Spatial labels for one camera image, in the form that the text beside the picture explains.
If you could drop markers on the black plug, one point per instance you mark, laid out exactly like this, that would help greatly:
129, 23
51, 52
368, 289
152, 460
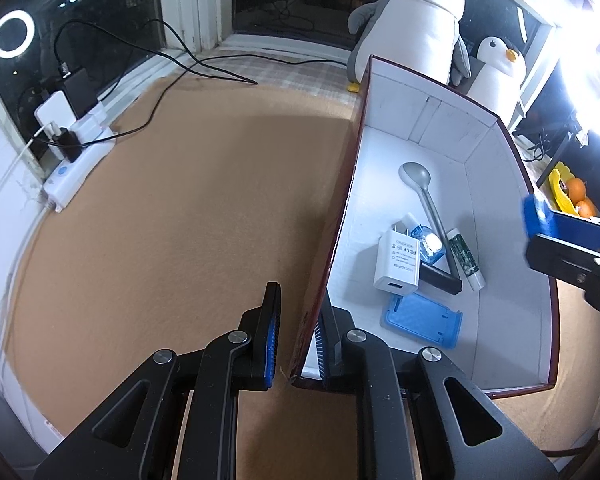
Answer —
69, 145

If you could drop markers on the white window frame post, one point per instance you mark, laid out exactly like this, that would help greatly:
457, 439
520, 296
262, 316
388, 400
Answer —
192, 0

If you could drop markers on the blue plastic phone stand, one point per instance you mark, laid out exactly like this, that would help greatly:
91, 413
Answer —
415, 317

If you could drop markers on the small penguin plush toy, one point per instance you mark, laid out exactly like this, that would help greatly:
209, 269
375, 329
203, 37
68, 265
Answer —
495, 80

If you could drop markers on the white tube with green label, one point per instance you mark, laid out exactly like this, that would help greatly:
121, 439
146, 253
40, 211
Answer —
464, 257

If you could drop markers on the black stand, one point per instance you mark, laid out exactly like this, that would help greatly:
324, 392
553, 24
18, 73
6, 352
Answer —
562, 135

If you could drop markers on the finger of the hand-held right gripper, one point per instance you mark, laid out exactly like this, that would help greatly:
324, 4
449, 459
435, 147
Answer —
535, 215
555, 257

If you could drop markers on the white power strip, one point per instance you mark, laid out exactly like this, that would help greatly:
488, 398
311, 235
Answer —
67, 175

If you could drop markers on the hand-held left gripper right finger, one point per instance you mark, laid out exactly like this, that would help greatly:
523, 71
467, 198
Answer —
320, 355

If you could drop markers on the black power adapter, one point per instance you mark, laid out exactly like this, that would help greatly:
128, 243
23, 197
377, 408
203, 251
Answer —
80, 90

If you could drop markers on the small blue transparent bottle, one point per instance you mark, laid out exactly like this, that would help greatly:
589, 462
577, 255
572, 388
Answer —
427, 245

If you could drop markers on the yellow fruit bowl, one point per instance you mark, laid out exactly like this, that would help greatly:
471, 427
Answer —
557, 185

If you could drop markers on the plaid cloth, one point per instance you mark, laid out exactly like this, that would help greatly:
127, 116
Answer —
290, 75

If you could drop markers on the large penguin plush toy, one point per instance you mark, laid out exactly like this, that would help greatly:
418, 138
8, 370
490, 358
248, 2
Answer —
415, 25

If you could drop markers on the grey metal spoon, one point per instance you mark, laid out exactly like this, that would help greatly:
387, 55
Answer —
415, 174

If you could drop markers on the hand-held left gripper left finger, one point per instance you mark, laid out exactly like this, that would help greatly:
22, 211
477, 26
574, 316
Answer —
273, 350

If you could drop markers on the white cardboard box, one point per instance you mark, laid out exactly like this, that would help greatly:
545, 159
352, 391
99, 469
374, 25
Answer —
377, 185

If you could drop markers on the white usb wall charger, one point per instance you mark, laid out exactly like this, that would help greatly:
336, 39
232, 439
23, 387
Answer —
395, 265

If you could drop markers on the bright white lamp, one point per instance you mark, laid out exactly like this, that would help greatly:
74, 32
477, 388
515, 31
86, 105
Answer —
595, 60

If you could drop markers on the black rectangular bar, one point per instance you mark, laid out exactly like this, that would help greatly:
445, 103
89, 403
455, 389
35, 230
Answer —
440, 280

